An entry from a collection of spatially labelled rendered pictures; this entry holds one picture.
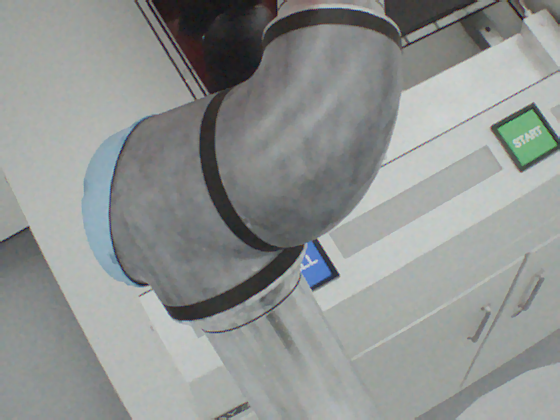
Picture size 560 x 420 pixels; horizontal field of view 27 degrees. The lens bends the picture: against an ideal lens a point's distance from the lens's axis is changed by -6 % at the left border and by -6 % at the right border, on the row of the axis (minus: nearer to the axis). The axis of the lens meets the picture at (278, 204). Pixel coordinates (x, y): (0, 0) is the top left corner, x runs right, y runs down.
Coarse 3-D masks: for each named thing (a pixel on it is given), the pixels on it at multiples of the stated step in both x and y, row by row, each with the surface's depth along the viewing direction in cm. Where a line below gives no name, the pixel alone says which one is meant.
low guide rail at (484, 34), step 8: (456, 8) 136; (472, 16) 134; (480, 16) 134; (464, 24) 136; (472, 24) 134; (480, 24) 133; (488, 24) 133; (472, 32) 135; (480, 32) 133; (488, 32) 133; (496, 32) 133; (480, 40) 134; (488, 40) 133; (496, 40) 132; (480, 48) 135; (488, 48) 133
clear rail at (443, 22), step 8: (480, 0) 128; (488, 0) 129; (496, 0) 129; (464, 8) 128; (472, 8) 128; (480, 8) 128; (448, 16) 128; (456, 16) 128; (464, 16) 128; (424, 24) 127; (432, 24) 127; (440, 24) 127; (448, 24) 128; (408, 32) 127; (416, 32) 127; (424, 32) 127; (432, 32) 127; (408, 40) 126; (416, 40) 127
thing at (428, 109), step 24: (504, 48) 129; (528, 48) 129; (456, 72) 127; (480, 72) 127; (504, 72) 127; (528, 72) 127; (408, 96) 126; (432, 96) 126; (456, 96) 126; (480, 96) 126; (504, 96) 126; (408, 120) 125; (432, 120) 125; (456, 120) 125; (408, 144) 124
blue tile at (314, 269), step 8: (312, 248) 111; (304, 256) 110; (312, 256) 110; (320, 256) 110; (304, 264) 110; (312, 264) 110; (320, 264) 110; (304, 272) 110; (312, 272) 110; (320, 272) 110; (328, 272) 110; (312, 280) 109; (320, 280) 110
